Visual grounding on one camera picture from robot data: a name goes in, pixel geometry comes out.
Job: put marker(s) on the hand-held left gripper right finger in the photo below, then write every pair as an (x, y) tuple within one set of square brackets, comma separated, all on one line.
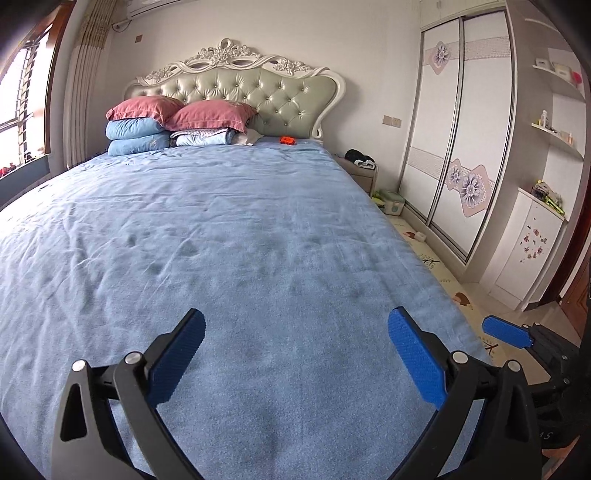
[(415, 364)]

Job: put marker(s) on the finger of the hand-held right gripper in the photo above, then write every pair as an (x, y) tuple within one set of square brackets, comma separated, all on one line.
[(508, 332)]

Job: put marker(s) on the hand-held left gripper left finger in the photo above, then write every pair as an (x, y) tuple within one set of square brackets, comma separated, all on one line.
[(178, 355)]

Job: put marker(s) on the brown wooden door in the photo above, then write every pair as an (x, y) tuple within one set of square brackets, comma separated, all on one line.
[(577, 300)]

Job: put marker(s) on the white stickered cabinet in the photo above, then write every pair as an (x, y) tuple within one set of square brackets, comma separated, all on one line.
[(521, 249)]

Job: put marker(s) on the cartoon tree play mat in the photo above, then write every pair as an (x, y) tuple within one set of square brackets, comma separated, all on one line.
[(443, 272)]

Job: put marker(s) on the small white box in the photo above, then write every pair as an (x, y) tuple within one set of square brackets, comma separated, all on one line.
[(420, 236)]

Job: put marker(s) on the blue bedsheet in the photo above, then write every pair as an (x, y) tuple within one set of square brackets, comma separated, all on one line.
[(231, 230)]

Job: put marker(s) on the green storage box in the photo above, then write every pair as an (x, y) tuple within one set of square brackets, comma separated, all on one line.
[(394, 203)]

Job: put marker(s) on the yellow green toy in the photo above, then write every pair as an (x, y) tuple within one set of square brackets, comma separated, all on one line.
[(377, 197)]

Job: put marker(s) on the grey nightstand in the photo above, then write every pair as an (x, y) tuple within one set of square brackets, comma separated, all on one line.
[(362, 177)]

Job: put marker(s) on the folded blue quilt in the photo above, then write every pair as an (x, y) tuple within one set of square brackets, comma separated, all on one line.
[(138, 145), (134, 128)]

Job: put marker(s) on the black clothing pile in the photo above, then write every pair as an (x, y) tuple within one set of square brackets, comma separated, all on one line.
[(359, 157)]

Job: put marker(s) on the small white bottle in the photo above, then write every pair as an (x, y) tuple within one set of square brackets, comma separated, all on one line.
[(544, 118)]

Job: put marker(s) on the white flowered sliding wardrobe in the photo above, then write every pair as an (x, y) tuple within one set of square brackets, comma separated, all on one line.
[(485, 115)]

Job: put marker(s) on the folded pale patterned blanket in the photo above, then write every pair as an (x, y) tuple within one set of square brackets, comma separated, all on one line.
[(207, 137)]

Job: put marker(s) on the white cloth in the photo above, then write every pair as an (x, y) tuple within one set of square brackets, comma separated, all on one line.
[(253, 137)]

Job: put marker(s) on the small orange object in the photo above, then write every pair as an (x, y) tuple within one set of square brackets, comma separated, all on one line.
[(287, 140)]

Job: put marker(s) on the pink pillow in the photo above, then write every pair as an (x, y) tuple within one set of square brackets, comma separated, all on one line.
[(143, 108), (212, 115)]

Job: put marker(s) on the row of windowsill items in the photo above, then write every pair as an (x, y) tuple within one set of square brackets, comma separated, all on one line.
[(18, 165)]

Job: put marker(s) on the tufted green bed headboard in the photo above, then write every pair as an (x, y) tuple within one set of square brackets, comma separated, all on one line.
[(277, 97)]

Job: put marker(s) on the beige striped curtain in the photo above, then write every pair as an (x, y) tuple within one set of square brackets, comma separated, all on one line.
[(87, 83)]

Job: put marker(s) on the wooden framed window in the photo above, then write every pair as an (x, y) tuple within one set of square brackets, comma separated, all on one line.
[(23, 101)]

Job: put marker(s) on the white air conditioner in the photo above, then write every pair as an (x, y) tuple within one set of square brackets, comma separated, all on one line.
[(143, 7)]

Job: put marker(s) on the white corner wall shelf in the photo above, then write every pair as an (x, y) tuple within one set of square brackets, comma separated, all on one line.
[(561, 141), (561, 81)]

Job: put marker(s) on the beige wall switch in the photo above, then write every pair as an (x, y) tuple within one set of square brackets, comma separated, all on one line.
[(391, 120)]

